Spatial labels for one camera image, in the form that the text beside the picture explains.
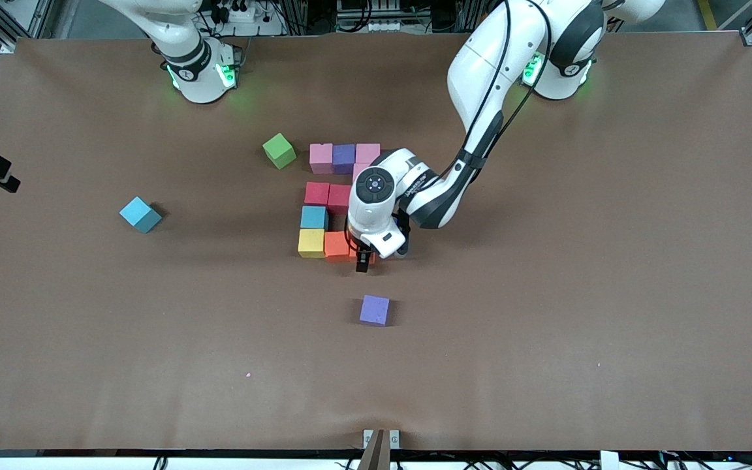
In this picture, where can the white equipment rack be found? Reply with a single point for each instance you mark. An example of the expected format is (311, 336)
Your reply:
(376, 26)

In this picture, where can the pile of orange objects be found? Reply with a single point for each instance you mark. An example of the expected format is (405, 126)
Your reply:
(490, 19)

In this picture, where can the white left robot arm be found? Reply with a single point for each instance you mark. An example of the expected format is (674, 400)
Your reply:
(375, 184)

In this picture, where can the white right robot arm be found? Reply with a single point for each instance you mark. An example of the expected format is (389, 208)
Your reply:
(200, 72)

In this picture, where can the purple foam block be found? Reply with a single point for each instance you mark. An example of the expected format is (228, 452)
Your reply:
(344, 158)
(375, 309)

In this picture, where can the silver metal bracket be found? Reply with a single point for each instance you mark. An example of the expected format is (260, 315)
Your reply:
(394, 438)

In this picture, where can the red foam block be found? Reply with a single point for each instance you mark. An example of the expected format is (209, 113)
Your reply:
(339, 198)
(316, 194)

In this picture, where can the brown table cover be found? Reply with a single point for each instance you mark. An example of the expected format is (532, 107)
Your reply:
(376, 378)

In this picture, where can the white power strip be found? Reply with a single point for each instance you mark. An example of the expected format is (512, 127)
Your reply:
(265, 26)

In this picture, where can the yellow foam block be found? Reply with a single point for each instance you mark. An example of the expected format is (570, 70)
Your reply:
(311, 243)

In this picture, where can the pink foam block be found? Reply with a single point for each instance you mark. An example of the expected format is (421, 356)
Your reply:
(368, 153)
(358, 171)
(321, 158)

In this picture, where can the orange foam block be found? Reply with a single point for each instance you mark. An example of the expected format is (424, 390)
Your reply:
(336, 245)
(352, 250)

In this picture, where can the green foam block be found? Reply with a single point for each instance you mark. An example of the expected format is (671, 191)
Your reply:
(279, 150)

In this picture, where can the cyan foam block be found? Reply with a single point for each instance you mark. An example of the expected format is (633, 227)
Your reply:
(139, 212)
(314, 217)

